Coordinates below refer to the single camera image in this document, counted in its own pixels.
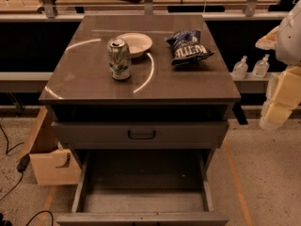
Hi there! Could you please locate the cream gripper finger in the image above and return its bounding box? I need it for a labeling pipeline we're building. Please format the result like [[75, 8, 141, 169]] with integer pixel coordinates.
[[260, 66, 301, 130], [255, 26, 279, 50]]

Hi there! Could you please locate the blue chip bag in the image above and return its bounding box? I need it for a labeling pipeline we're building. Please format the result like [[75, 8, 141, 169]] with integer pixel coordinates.
[[166, 30, 214, 66]]

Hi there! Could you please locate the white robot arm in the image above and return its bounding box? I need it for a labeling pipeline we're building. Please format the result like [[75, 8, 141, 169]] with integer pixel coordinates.
[[255, 0, 301, 129]]

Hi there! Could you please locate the grey drawer cabinet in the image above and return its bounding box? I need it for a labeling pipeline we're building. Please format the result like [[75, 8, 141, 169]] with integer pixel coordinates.
[[38, 13, 242, 226]]

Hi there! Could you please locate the closed grey upper drawer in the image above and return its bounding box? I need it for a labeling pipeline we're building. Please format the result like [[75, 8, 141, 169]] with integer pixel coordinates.
[[52, 121, 229, 150]]

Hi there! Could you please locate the open grey lower drawer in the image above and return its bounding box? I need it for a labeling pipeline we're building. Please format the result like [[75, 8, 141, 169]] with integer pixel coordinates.
[[56, 150, 228, 226]]

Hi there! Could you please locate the right clear sanitizer bottle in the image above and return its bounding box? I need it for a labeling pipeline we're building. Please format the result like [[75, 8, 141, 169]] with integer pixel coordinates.
[[252, 54, 270, 78]]

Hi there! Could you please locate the clear sanitizer bottle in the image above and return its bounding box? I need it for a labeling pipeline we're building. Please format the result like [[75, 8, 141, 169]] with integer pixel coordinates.
[[231, 56, 248, 80], [252, 54, 270, 78]]

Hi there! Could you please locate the left clear sanitizer bottle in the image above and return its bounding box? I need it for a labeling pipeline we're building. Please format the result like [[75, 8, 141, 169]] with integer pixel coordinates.
[[231, 56, 248, 80]]

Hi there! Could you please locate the white bowl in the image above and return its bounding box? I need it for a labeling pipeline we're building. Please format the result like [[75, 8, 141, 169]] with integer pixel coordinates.
[[119, 33, 152, 58]]

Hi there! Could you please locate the green white soda can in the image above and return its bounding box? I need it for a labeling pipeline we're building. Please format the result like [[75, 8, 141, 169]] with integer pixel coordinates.
[[107, 38, 132, 80]]

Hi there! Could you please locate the wooden box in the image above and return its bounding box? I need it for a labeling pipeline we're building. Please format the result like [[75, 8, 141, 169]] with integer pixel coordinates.
[[18, 106, 81, 186]]

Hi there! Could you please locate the black floor cable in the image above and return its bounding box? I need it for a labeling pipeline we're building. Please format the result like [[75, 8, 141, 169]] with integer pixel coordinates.
[[0, 122, 31, 203]]

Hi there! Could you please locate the black cable bottom left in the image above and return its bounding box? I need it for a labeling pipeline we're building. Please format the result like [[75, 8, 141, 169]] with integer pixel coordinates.
[[24, 209, 55, 226]]

